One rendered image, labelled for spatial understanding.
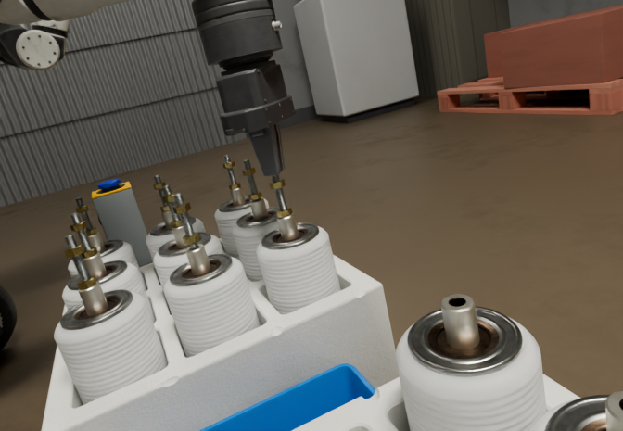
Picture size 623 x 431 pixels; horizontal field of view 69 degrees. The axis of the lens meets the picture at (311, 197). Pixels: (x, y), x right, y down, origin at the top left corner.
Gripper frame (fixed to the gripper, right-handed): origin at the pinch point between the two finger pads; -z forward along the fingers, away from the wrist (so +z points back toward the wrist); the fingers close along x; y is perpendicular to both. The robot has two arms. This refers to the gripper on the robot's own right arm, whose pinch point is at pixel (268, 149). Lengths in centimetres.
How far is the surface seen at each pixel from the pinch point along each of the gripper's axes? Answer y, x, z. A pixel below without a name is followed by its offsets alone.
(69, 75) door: -234, -211, 38
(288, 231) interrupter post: 0.4, 1.0, -10.4
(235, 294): -4.0, 9.4, -14.3
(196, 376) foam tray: -6.7, 16.8, -19.7
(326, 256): 4.6, 1.0, -14.2
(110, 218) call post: -40.8, -12.9, -10.0
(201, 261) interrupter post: -7.8, 8.7, -10.2
